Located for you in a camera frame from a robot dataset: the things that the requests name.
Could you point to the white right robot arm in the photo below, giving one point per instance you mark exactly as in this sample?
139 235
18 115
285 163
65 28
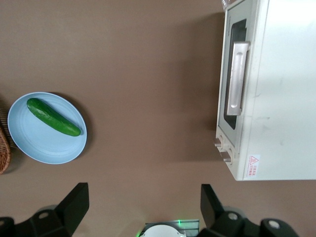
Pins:
161 232

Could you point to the light blue plate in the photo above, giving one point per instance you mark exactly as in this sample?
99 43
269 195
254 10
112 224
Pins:
49 145

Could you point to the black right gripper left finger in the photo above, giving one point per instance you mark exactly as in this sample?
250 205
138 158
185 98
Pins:
66 212

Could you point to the oven door with glass window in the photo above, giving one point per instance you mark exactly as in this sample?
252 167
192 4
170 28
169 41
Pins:
251 24

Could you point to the brown wicker basket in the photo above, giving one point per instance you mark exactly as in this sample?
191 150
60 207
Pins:
3 153

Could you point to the silver oven knob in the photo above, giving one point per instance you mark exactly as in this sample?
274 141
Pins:
225 156
217 142

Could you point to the aluminium arm base plate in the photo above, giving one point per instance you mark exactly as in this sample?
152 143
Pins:
190 225

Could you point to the red warning sticker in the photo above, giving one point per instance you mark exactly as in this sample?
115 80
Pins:
253 164

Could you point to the green cucumber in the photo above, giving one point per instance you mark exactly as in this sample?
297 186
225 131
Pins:
49 116

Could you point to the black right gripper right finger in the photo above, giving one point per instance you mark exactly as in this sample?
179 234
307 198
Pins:
214 217

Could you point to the brown table cover sheet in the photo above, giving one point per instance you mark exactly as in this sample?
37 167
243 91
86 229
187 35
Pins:
148 98

